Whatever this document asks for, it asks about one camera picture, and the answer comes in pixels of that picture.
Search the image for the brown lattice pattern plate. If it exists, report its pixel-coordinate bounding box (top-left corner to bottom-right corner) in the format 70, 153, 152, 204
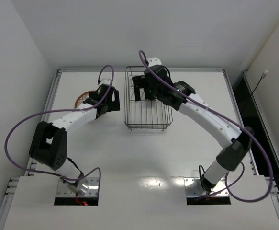
74, 91, 94, 109

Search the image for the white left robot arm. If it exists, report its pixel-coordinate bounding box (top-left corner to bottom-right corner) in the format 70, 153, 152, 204
29, 84, 120, 191

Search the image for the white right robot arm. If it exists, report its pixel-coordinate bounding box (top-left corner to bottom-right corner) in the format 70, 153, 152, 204
132, 65, 252, 192

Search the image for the black wire dish rack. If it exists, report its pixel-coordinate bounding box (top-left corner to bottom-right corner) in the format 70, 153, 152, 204
124, 69, 173, 131

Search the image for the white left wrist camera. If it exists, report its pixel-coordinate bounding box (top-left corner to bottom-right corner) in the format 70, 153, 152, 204
99, 79, 112, 87

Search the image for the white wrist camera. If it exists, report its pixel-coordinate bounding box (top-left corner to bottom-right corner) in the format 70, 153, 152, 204
147, 57, 162, 68
99, 79, 112, 87

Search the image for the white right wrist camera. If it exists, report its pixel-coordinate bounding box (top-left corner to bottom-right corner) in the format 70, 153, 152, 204
147, 57, 162, 68

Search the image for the aluminium table frame rail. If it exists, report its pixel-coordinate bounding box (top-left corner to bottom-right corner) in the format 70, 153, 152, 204
57, 66, 225, 73

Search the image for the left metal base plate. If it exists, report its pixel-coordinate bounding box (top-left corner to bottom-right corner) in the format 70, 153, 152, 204
56, 177, 99, 198

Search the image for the metal base plate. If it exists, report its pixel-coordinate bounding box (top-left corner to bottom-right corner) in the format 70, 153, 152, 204
184, 177, 229, 198
56, 177, 99, 198

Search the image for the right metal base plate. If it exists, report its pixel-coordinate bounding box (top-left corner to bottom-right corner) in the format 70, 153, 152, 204
184, 177, 229, 198

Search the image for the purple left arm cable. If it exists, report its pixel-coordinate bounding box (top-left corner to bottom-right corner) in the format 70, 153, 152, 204
4, 64, 114, 190

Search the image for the black cable with white plug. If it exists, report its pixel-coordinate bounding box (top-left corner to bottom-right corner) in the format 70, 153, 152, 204
239, 69, 269, 113

